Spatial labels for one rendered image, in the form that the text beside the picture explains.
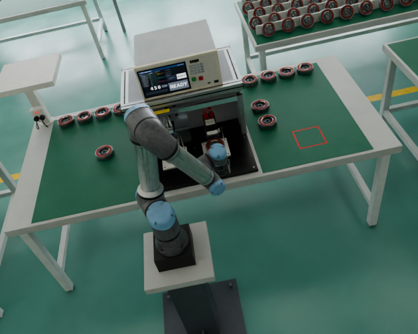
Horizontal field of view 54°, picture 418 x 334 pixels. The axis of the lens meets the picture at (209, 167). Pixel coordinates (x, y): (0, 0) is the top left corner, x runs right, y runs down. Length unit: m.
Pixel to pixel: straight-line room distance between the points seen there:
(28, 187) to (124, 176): 0.60
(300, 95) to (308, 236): 0.94
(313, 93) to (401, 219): 1.03
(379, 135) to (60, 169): 1.88
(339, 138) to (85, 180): 1.48
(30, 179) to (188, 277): 1.26
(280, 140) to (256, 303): 1.00
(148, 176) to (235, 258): 1.25
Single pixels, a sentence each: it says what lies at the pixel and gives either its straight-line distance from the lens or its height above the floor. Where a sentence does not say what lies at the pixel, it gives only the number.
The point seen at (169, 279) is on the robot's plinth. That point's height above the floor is 0.75.
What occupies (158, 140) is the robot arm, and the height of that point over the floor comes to 1.43.
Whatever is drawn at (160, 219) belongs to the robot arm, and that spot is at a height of 1.06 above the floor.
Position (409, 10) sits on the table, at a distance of 3.73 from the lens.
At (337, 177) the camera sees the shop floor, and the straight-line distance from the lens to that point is 3.23.
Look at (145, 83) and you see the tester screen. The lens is 2.22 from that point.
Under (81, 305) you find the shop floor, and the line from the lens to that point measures 2.93.
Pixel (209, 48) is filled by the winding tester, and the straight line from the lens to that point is 2.20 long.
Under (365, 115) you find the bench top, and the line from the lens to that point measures 2.58.
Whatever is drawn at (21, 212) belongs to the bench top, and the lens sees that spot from 2.54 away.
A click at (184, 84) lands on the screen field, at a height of 1.17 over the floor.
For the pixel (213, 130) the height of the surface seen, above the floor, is 0.88.
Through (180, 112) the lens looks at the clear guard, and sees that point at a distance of 2.20.
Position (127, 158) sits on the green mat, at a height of 0.75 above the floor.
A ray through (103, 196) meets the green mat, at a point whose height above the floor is 0.75.
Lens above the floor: 2.35
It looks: 44 degrees down
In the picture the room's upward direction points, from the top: 13 degrees counter-clockwise
